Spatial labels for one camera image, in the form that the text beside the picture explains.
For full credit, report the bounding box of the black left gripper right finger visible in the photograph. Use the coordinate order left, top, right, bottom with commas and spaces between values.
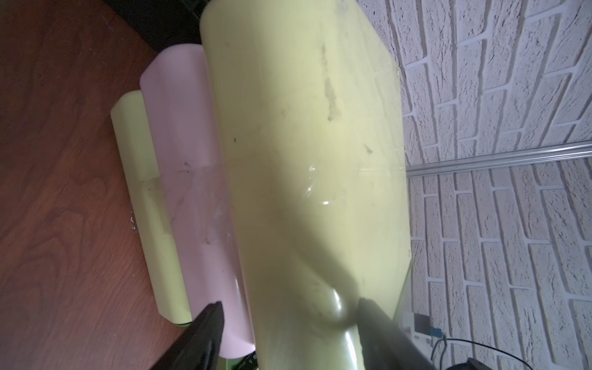
358, 298, 434, 370

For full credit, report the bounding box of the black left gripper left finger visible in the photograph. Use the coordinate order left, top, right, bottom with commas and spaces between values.
150, 302, 224, 370

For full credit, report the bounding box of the yellow-green drawer cabinet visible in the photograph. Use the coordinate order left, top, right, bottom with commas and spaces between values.
111, 1, 412, 369

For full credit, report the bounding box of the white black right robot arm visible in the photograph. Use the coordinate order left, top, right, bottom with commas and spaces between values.
441, 337, 533, 370

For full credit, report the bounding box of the black plastic toolbox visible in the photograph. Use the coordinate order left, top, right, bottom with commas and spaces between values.
105, 0, 208, 52

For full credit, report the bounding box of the aluminium corner post right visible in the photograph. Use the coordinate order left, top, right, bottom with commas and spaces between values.
406, 140, 591, 178

